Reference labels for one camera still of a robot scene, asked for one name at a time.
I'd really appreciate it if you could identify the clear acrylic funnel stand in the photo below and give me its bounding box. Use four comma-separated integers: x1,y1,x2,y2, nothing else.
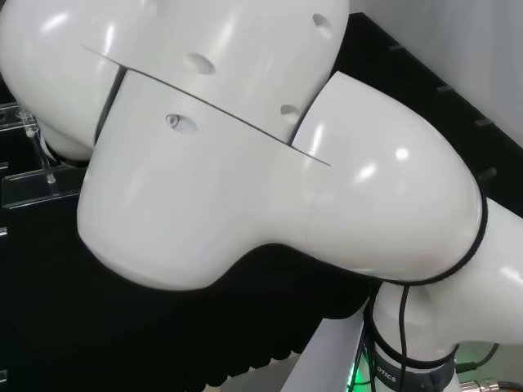
0,101,89,210

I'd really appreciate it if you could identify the black cloth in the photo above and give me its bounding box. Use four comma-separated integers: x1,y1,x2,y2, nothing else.
0,11,523,389

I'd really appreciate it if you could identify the grey metal base plate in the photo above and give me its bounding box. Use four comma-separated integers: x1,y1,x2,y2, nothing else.
281,314,369,392

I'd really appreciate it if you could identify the black cable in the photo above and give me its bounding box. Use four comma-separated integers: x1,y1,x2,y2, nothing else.
396,283,412,392

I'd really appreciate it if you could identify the thin dark cable with plug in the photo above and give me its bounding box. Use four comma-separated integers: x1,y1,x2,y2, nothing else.
455,342,500,373

